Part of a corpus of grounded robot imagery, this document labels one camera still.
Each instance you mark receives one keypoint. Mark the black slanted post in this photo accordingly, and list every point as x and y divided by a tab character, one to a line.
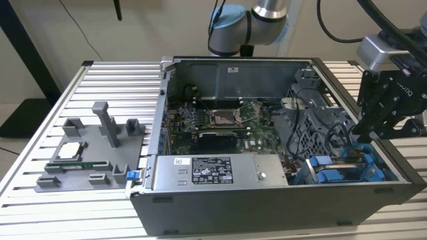
30	55

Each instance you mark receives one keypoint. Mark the grey metal disk bay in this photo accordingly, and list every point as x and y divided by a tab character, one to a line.
310	120

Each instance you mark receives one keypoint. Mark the grey parts rack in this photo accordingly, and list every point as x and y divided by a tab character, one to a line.
96	150

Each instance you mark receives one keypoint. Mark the black antenna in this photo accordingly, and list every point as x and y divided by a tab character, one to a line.
118	10

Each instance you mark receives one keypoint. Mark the black graphics card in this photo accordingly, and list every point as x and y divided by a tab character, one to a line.
217	142

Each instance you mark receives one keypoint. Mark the thin locking lever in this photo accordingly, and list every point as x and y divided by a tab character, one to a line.
205	103

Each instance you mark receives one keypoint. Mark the black RAM slot row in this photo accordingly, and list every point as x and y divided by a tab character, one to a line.
217	103
223	128

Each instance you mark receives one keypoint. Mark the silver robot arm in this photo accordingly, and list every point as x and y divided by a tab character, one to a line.
267	20

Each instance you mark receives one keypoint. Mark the green motherboard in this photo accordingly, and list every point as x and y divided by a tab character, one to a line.
261	140

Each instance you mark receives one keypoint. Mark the silver power supply unit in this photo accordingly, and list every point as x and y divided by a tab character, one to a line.
167	172

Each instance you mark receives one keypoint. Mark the hard disk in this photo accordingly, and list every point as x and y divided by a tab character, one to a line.
354	161

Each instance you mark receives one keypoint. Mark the black flat base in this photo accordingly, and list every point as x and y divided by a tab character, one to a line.
27	117

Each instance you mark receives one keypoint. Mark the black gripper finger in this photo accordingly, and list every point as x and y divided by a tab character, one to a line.
370	112
403	130

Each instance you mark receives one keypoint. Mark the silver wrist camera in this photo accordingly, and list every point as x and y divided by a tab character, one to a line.
377	50

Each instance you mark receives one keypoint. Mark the green RAM stick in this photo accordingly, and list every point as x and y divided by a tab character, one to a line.
90	165

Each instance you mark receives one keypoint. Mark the blue disk carrier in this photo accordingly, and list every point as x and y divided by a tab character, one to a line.
329	176

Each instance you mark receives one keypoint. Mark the silver CPU chip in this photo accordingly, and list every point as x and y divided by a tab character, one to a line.
70	151

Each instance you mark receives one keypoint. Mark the blue case latch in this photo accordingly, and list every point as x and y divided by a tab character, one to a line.
132	175

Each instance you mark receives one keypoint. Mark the CPU socket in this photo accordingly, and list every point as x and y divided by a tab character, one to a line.
223	117

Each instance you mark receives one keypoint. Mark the black open PC case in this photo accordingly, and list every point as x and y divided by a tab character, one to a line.
250	212

